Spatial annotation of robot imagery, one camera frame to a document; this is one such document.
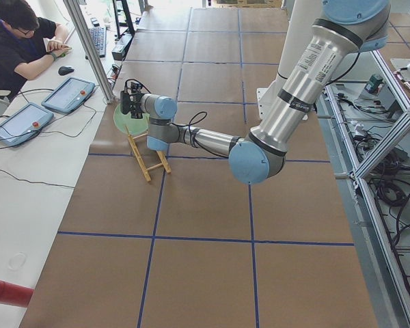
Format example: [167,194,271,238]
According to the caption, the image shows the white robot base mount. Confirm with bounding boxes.
[256,83,275,120]

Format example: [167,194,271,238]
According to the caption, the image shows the light green ceramic plate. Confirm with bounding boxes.
[113,105,149,135]

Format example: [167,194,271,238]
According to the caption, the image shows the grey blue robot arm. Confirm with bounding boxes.
[120,1,391,185]

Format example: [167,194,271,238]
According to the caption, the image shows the black keyboard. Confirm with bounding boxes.
[88,27,107,57]

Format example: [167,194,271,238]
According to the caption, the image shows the teach pendant tablet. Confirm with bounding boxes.
[0,102,54,147]
[41,77,96,114]

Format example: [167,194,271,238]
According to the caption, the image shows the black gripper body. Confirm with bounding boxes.
[120,91,144,119]

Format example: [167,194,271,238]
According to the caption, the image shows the person in black shirt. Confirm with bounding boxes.
[0,1,70,100]

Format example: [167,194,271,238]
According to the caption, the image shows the wooden plate rack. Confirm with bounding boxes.
[124,126,172,182]

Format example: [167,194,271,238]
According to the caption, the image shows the brown paper table cover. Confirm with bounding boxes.
[21,8,377,327]

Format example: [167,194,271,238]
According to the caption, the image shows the red cylinder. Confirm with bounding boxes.
[0,280,33,308]

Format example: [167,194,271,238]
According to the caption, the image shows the far teach pendant tablet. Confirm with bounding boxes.
[41,77,96,114]

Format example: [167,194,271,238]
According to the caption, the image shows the near teach pendant tablet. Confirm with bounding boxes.
[0,102,54,147]

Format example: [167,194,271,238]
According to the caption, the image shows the aluminium frame rail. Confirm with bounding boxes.
[316,42,410,327]

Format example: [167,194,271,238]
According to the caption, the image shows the black computer mouse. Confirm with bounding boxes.
[57,66,74,76]

